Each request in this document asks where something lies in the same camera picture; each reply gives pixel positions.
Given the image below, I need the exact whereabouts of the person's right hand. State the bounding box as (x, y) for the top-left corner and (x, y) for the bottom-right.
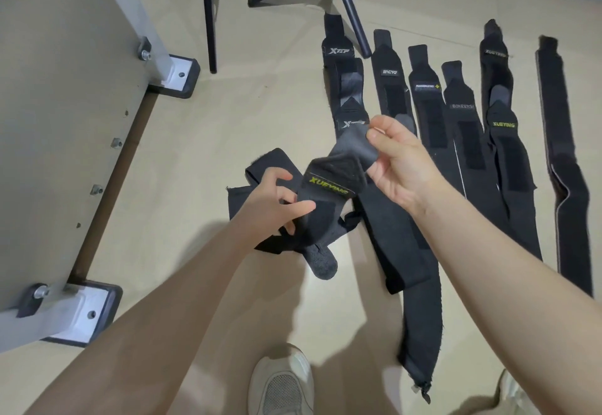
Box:
(366, 115), (453, 216)

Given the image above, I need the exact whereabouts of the person's left hand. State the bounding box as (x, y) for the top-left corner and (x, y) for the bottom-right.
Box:
(230, 167), (317, 246)

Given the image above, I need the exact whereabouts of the yellow-labelled black wrist wrap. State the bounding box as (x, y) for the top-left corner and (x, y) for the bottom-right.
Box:
(227, 125), (383, 282)

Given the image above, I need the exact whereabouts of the person's right forearm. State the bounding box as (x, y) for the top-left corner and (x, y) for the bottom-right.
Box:
(421, 183), (602, 415)

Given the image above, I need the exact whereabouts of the person's left forearm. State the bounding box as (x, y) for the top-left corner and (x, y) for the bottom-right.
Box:
(24, 219), (283, 415)

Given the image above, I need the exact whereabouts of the black table foot pad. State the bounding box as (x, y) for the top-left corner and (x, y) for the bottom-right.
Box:
(18, 280), (124, 348)
(147, 55), (201, 100)

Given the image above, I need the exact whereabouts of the person's white left shoe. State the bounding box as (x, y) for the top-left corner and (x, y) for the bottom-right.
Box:
(247, 344), (315, 415)

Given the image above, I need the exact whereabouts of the person's white shoe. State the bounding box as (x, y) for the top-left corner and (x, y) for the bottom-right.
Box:
(247, 344), (315, 415)
(498, 369), (542, 415)

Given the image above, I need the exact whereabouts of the black tripod stand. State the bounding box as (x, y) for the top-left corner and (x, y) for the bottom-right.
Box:
(198, 0), (373, 75)

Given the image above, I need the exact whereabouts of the white metal table leg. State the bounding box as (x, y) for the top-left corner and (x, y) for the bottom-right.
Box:
(88, 0), (190, 89)
(0, 283), (114, 344)

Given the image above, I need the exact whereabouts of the grey table panel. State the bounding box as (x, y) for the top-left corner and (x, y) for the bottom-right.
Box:
(0, 0), (158, 335)

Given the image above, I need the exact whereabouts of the person's white right shoe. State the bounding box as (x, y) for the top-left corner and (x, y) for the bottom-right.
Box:
(498, 369), (542, 415)

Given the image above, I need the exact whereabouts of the row of black wrist straps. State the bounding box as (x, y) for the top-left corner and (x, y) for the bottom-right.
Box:
(322, 13), (594, 405)

